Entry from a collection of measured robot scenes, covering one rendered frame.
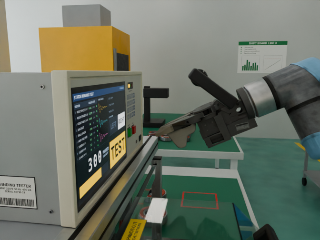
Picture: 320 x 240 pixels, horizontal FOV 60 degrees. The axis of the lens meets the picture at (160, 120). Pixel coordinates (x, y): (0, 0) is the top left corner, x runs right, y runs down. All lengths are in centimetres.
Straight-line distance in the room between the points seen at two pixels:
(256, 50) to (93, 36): 317
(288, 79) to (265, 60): 527
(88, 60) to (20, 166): 382
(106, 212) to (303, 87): 42
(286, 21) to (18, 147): 579
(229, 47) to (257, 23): 67
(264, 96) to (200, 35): 521
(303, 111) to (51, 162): 45
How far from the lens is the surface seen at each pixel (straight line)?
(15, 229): 43
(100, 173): 47
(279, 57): 592
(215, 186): 146
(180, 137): 60
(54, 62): 442
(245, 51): 580
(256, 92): 58
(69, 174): 38
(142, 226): 49
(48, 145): 38
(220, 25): 580
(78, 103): 38
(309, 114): 59
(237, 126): 60
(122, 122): 58
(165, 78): 577
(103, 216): 43
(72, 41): 430
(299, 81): 60
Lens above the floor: 132
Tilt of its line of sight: 10 degrees down
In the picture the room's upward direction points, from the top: straight up
